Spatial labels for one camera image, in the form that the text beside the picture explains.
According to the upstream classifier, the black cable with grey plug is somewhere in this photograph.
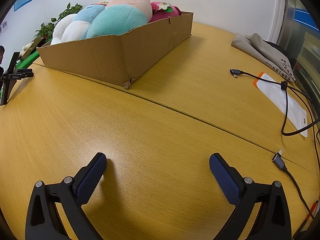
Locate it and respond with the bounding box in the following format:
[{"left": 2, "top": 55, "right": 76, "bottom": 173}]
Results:
[{"left": 272, "top": 149, "right": 316, "bottom": 219}]

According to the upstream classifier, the black clamp stand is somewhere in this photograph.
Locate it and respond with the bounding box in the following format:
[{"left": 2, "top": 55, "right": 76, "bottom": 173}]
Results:
[{"left": 0, "top": 52, "right": 34, "bottom": 106}]

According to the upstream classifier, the teal and pink plush toy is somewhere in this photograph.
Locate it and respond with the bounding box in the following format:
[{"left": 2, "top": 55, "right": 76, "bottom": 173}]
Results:
[{"left": 86, "top": 0, "right": 153, "bottom": 39}]

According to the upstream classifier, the green tube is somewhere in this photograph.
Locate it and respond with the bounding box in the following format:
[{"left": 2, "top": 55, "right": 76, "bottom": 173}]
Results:
[{"left": 15, "top": 37, "right": 53, "bottom": 70}]

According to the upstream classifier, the black cable with angled plug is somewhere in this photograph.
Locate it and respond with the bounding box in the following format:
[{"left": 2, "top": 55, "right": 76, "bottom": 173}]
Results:
[{"left": 229, "top": 69, "right": 320, "bottom": 137}]

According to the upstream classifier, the blue cat plush toy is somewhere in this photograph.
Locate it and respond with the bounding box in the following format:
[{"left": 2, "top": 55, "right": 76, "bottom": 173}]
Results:
[{"left": 61, "top": 4, "right": 107, "bottom": 42}]

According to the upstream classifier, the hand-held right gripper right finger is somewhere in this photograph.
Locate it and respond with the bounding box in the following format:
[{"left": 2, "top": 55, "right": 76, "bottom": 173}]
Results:
[{"left": 209, "top": 152, "right": 292, "bottom": 240}]

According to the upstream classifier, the grey cloth bag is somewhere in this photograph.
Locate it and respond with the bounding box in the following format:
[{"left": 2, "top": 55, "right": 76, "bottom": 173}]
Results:
[{"left": 230, "top": 32, "right": 298, "bottom": 83}]

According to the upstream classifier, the cardboard box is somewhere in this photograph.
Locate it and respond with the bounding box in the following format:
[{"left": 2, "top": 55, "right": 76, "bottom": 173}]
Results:
[{"left": 36, "top": 11, "right": 194, "bottom": 90}]

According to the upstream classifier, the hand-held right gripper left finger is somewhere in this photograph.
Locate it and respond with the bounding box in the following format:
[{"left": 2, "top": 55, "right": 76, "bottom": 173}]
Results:
[{"left": 25, "top": 152, "right": 108, "bottom": 240}]

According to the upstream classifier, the blue banner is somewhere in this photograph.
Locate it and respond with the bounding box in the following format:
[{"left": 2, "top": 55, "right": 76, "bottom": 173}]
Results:
[{"left": 294, "top": 4, "right": 320, "bottom": 33}]

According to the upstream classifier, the green potted plant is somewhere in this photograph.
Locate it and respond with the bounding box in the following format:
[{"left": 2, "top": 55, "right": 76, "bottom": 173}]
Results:
[{"left": 35, "top": 2, "right": 83, "bottom": 40}]

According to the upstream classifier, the white pouch with orange edge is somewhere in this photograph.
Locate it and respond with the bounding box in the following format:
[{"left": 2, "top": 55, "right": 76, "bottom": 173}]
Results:
[{"left": 252, "top": 72, "right": 308, "bottom": 138}]

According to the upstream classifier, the white plush toy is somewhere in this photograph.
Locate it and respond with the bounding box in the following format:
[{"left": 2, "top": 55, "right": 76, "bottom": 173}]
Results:
[{"left": 50, "top": 14, "right": 75, "bottom": 45}]

